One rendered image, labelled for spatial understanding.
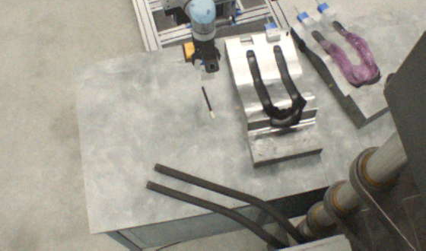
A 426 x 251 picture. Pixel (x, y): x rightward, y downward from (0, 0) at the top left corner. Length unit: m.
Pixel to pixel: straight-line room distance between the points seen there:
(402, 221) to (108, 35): 2.37
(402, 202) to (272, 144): 0.79
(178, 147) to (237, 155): 0.22
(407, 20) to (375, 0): 1.12
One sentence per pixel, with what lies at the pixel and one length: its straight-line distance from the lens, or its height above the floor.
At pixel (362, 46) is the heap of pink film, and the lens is 1.85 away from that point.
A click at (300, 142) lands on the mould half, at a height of 0.86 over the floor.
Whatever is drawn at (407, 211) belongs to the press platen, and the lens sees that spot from 0.94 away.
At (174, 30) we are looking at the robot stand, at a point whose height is 0.23.
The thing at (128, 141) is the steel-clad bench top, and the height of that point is 0.80.
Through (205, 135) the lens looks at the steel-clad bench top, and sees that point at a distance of 1.71.
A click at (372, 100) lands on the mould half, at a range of 1.74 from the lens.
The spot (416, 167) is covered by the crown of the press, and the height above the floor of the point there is 1.83.
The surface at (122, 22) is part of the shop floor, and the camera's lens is 3.00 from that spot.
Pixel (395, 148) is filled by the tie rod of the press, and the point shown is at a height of 1.70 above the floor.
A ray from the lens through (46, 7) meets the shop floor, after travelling 3.25.
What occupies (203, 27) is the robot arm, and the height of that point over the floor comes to 1.23.
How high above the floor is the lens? 2.39
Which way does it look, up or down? 66 degrees down
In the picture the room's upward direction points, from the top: 1 degrees counter-clockwise
